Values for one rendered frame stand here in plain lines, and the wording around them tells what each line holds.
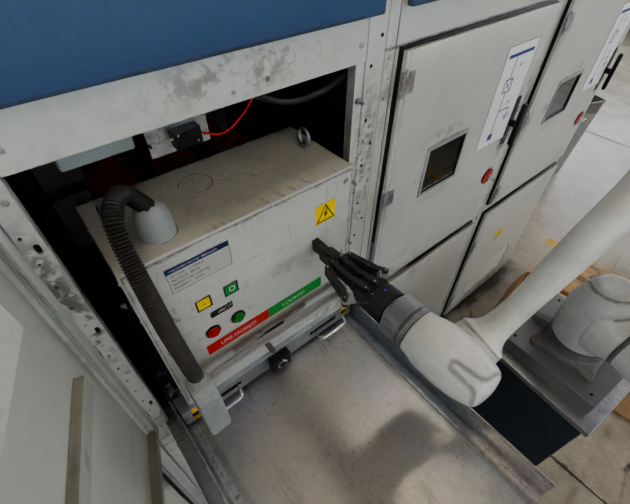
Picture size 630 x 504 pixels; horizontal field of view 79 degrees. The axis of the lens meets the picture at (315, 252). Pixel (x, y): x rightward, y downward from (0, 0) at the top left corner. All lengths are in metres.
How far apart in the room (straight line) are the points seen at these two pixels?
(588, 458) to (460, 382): 1.61
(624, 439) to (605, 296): 1.27
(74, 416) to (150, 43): 0.54
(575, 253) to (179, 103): 0.66
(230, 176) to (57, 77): 0.37
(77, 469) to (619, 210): 0.88
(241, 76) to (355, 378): 0.80
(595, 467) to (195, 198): 2.00
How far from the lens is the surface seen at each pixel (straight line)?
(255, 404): 1.08
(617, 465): 2.31
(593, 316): 1.22
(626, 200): 0.75
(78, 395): 0.74
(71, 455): 0.70
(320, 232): 0.85
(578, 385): 1.35
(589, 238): 0.75
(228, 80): 0.63
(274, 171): 0.80
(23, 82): 0.53
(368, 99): 0.84
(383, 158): 0.97
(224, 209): 0.71
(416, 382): 1.12
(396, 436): 1.06
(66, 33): 0.52
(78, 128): 0.57
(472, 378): 0.68
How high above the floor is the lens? 1.83
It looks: 45 degrees down
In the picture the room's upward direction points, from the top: straight up
